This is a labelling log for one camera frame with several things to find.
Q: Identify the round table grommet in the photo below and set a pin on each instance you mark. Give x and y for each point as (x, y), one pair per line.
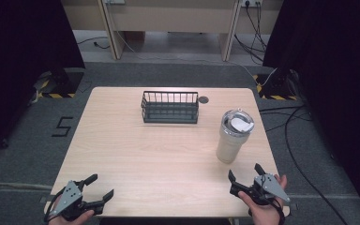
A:
(203, 100)

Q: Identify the stand base with hazard tape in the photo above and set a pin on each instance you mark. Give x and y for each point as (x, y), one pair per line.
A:
(64, 84)
(278, 87)

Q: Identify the person's left hand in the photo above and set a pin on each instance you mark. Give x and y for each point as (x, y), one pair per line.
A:
(75, 222)

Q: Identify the light wooden desk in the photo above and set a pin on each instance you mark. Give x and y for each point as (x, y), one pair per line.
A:
(172, 15)

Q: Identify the cream tumbler with clear lid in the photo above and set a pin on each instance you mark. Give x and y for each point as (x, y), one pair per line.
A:
(229, 143)

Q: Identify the black curtain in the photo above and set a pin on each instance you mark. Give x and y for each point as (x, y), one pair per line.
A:
(334, 78)
(18, 62)

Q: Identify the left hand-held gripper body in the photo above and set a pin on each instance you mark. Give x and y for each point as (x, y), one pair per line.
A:
(70, 195)

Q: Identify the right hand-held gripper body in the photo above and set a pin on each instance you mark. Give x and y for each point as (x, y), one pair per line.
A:
(270, 186)

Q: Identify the white power strip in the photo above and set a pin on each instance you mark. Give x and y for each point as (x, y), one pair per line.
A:
(252, 2)
(115, 1)

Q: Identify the person's right hand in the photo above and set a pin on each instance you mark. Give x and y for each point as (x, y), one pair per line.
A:
(264, 215)

